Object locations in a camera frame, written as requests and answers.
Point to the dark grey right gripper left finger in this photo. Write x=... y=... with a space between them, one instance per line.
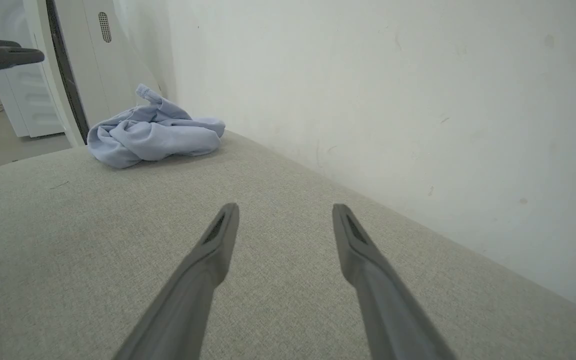
x=193 y=295

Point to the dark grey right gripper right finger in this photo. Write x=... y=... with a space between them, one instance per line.
x=388 y=310

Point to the light blue polo shirt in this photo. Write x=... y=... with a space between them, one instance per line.
x=153 y=135

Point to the white drawer cabinet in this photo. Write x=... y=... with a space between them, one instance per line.
x=30 y=100

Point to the white appliance with black band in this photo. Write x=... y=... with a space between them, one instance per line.
x=113 y=65

